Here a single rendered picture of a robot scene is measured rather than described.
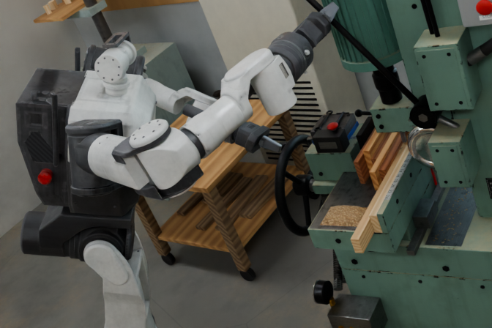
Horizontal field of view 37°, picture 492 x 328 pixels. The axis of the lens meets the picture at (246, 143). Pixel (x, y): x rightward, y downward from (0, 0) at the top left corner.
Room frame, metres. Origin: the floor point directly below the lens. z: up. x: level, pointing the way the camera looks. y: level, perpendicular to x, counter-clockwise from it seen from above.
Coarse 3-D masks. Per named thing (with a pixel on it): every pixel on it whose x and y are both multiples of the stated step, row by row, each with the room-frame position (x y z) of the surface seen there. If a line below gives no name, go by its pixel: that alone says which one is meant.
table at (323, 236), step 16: (352, 176) 1.59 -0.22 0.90; (320, 192) 1.66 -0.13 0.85; (336, 192) 1.55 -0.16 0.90; (352, 192) 1.53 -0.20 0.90; (368, 192) 1.50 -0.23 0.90; (416, 192) 1.46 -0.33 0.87; (400, 224) 1.37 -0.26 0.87; (320, 240) 1.44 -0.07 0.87; (336, 240) 1.41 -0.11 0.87; (384, 240) 1.33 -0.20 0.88; (400, 240) 1.35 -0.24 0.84
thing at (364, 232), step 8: (392, 168) 1.49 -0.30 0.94; (384, 176) 1.47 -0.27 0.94; (384, 184) 1.44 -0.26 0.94; (376, 192) 1.43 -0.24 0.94; (376, 200) 1.40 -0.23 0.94; (368, 208) 1.38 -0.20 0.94; (368, 216) 1.35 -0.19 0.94; (360, 224) 1.34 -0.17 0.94; (368, 224) 1.33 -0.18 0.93; (360, 232) 1.31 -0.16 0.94; (368, 232) 1.32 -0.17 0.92; (352, 240) 1.30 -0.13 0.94; (360, 240) 1.29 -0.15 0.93; (368, 240) 1.32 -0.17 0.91; (360, 248) 1.29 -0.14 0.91
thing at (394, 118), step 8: (376, 104) 1.58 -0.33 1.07; (384, 104) 1.57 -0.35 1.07; (392, 104) 1.55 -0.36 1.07; (400, 104) 1.54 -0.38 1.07; (408, 104) 1.52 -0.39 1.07; (376, 112) 1.56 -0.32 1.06; (384, 112) 1.55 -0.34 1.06; (392, 112) 1.54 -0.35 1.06; (400, 112) 1.52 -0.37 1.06; (408, 112) 1.51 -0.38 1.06; (376, 120) 1.57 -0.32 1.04; (384, 120) 1.55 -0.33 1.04; (392, 120) 1.54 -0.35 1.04; (400, 120) 1.53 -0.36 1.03; (408, 120) 1.52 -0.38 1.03; (376, 128) 1.57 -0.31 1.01; (384, 128) 1.56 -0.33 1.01; (392, 128) 1.54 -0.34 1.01; (400, 128) 1.53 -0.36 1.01; (408, 128) 1.52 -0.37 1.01
